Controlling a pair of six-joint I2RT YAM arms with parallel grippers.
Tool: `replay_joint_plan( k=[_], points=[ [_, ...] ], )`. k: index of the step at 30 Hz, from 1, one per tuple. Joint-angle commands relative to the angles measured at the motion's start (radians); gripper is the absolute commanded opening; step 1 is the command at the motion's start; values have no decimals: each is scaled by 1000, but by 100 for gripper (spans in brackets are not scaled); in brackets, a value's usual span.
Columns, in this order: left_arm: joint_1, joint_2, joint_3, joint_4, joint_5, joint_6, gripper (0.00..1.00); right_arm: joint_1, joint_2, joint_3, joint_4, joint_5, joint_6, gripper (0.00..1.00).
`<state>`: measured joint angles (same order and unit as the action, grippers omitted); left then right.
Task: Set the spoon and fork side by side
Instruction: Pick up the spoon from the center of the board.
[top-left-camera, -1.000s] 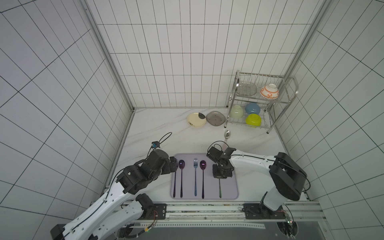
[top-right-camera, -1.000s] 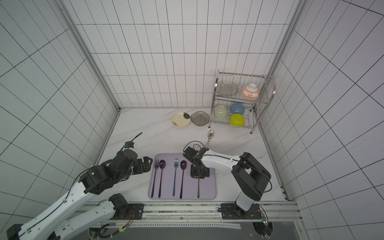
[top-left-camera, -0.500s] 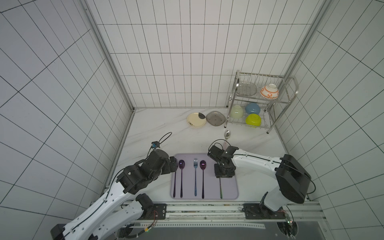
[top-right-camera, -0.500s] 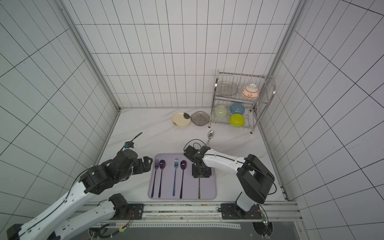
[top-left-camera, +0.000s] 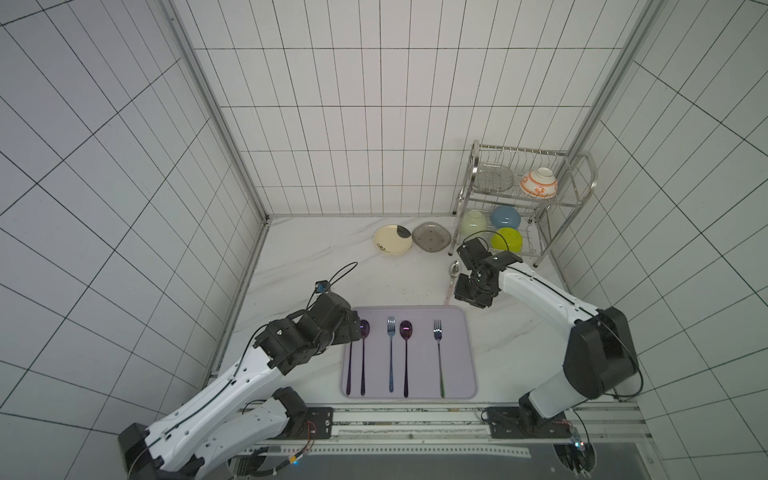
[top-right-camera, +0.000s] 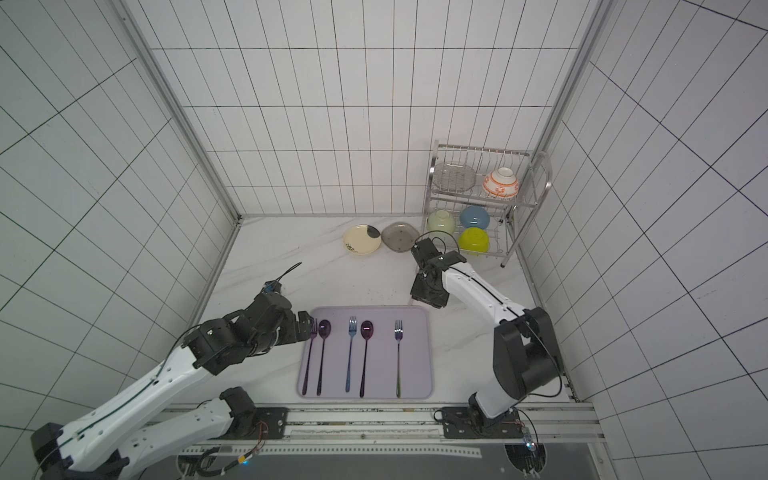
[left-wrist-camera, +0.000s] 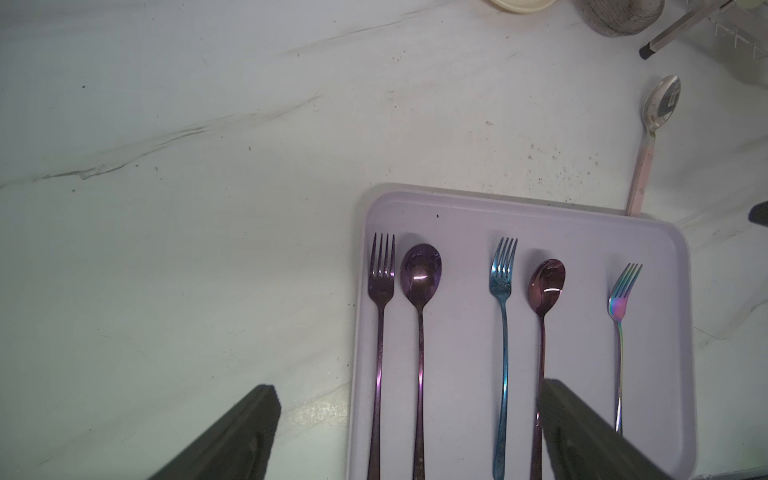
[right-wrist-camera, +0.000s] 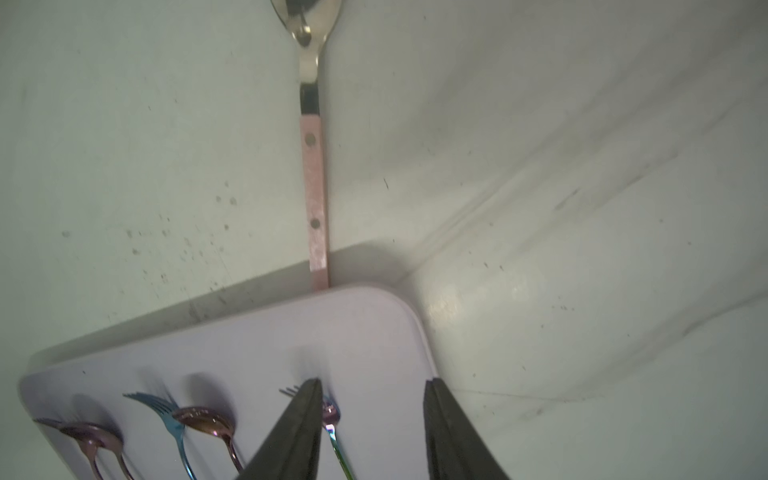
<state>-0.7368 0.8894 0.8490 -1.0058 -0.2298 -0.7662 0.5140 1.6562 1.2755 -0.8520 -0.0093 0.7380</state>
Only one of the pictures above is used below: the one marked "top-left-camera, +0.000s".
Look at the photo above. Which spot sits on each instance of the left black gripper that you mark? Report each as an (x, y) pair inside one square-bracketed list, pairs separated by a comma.
[(342, 330)]

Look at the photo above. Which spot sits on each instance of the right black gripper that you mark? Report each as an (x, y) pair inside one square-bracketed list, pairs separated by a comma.
[(470, 291)]

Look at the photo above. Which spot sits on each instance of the pink handled spoon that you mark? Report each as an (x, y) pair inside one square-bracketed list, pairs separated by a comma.
[(454, 271)]

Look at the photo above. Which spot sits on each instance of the blue fork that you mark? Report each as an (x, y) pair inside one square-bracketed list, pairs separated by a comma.
[(391, 330)]

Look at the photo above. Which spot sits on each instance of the purple fork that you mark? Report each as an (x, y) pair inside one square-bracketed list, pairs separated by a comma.
[(348, 387)]

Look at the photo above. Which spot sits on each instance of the dark purple spoon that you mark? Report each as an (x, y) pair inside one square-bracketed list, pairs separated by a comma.
[(406, 331)]

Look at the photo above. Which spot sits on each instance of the lilac placemat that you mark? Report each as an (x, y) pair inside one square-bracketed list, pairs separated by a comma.
[(457, 360)]

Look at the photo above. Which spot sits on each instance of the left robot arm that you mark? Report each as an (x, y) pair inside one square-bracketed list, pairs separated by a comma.
[(208, 429)]

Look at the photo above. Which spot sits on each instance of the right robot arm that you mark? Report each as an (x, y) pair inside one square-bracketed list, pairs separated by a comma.
[(600, 354)]

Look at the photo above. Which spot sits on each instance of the lime green bowl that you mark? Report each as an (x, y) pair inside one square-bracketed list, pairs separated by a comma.
[(507, 238)]

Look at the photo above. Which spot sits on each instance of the pale green bowl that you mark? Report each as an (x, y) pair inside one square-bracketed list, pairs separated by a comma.
[(472, 222)]

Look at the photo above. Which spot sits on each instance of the blue bowl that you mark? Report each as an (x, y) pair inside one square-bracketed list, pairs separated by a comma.
[(505, 216)]

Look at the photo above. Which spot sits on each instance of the metal dish rack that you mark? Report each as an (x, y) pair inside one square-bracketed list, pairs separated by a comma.
[(543, 221)]

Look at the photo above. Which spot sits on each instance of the cream plate with dark patch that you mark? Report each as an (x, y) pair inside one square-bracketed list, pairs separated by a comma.
[(393, 239)]

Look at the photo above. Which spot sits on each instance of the grey plate in rack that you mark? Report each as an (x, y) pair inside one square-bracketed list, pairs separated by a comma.
[(494, 178)]

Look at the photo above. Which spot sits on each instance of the white orange patterned bowl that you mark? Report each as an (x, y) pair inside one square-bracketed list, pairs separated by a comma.
[(539, 183)]

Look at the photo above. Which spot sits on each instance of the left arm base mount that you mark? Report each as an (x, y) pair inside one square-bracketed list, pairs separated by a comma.
[(314, 423)]

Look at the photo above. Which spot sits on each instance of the aluminium mounting rail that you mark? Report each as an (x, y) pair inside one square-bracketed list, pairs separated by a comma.
[(443, 428)]

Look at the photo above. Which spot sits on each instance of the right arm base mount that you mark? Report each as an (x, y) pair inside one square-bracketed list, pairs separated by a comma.
[(505, 423)]

